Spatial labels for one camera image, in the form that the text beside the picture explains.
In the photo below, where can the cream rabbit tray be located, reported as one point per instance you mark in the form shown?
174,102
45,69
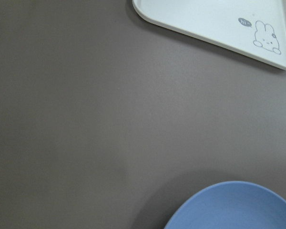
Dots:
253,28

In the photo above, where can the blue round plate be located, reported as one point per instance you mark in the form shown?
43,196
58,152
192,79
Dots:
231,205

